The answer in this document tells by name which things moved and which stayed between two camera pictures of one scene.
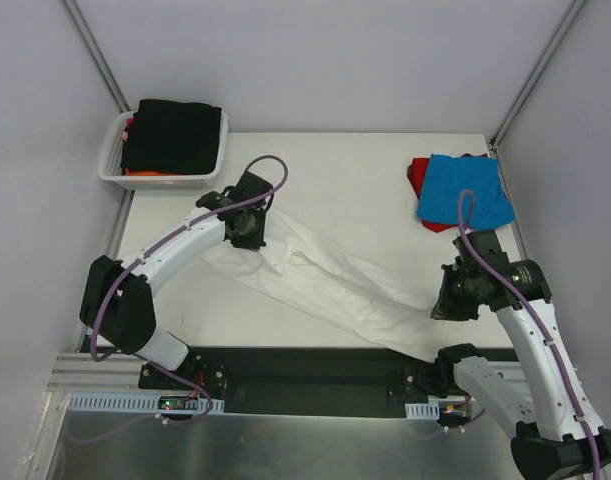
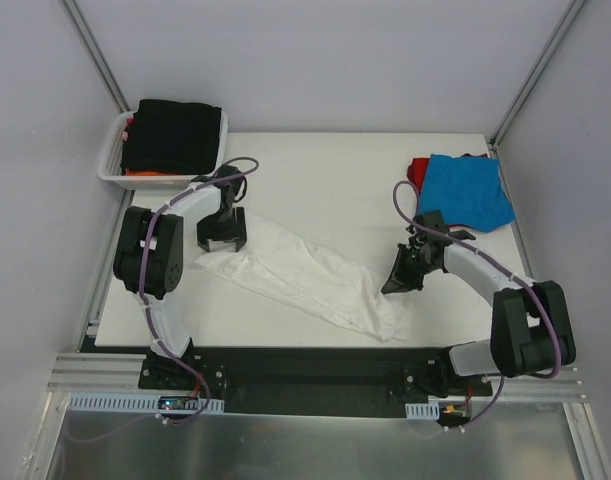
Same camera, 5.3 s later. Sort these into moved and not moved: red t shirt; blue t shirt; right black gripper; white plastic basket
Moved: right black gripper
Not moved: red t shirt; blue t shirt; white plastic basket
